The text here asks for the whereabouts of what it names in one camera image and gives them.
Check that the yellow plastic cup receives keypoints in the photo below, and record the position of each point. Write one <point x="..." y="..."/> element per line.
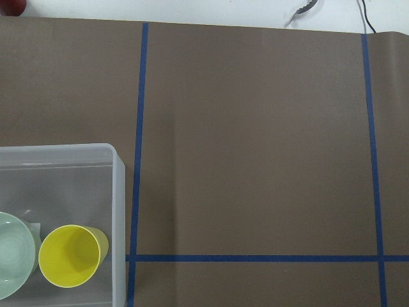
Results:
<point x="71" y="254"/>

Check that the mint green bowl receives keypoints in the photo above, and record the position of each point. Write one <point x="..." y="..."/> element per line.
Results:
<point x="20" y="243"/>

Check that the red object at edge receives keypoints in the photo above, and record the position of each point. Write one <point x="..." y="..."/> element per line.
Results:
<point x="13" y="8"/>

